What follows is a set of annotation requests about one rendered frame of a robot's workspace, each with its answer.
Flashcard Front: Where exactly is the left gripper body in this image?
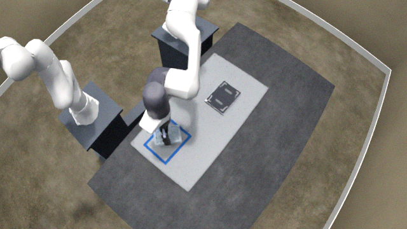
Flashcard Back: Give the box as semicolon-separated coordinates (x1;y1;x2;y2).
159;118;171;132

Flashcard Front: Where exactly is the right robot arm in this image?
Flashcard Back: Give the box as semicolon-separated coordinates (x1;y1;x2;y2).
0;36;99;125

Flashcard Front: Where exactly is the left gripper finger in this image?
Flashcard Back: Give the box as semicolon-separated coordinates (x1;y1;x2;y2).
160;126;171;146

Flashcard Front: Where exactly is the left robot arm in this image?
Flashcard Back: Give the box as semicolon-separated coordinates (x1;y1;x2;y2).
139;0;210;135

